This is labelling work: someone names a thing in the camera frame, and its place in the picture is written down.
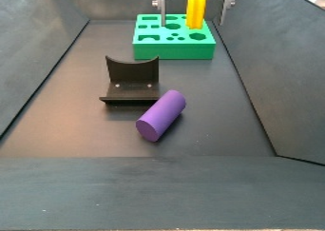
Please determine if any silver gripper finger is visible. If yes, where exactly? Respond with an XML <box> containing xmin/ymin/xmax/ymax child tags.
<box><xmin>152</xmin><ymin>0</ymin><xmax>165</xmax><ymax>26</ymax></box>
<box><xmin>218</xmin><ymin>0</ymin><xmax>235</xmax><ymax>26</ymax></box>

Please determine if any purple cylinder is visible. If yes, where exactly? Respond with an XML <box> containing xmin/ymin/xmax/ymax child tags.
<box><xmin>136</xmin><ymin>90</ymin><xmax>187</xmax><ymax>142</ymax></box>

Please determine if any yellow star-shaped peg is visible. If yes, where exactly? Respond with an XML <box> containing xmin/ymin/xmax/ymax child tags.
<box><xmin>185</xmin><ymin>0</ymin><xmax>207</xmax><ymax>29</ymax></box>

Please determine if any green shape-sorter block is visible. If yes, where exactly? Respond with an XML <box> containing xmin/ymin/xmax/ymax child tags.
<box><xmin>132</xmin><ymin>14</ymin><xmax>215</xmax><ymax>60</ymax></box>

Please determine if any black curved cradle stand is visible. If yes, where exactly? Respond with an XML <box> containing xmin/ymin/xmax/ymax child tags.
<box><xmin>99</xmin><ymin>56</ymin><xmax>160</xmax><ymax>104</ymax></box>

